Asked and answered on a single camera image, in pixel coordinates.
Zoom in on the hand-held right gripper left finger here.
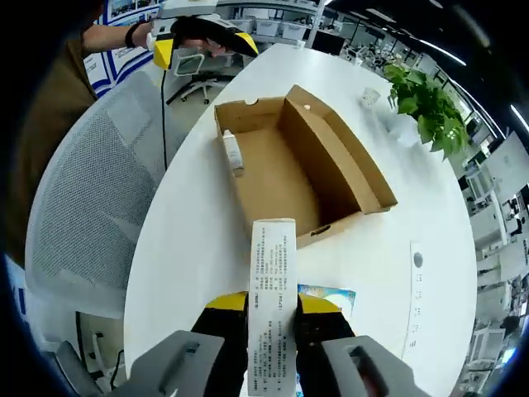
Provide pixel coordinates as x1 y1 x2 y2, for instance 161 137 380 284
107 290 250 397

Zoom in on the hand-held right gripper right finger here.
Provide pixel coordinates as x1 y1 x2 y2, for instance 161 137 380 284
294 292 419 397

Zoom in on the blue white soft wipes pack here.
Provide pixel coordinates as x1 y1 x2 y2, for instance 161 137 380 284
297 283 357 319

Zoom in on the white printed carton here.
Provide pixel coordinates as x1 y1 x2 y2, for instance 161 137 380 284
246 218 299 397

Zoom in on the white bottle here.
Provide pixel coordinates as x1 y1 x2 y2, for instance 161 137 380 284
222 129 245 178

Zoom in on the brown cardboard shoe box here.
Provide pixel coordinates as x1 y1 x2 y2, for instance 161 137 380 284
213 84 399 250

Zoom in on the person's left hand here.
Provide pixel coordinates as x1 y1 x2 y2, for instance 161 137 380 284
180 36 233 58

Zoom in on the grey mesh office chair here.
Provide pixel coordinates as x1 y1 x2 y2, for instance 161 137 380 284
24 69 187 319
167 51 235 105

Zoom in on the black wristband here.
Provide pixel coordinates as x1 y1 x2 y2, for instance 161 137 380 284
125 22 141 49

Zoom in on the black monitor on stand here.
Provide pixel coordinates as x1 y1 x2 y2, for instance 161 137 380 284
312 31 346 57

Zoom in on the white table socket strip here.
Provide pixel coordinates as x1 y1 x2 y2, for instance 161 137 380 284
403 241 426 361

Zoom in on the person's brown shirt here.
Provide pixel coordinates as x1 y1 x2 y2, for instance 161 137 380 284
6 36 100 265

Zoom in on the green potted plant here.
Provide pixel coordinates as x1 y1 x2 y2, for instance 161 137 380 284
382 61 470 160

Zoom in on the black cable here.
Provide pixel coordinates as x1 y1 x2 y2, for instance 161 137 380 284
159 68 170 171

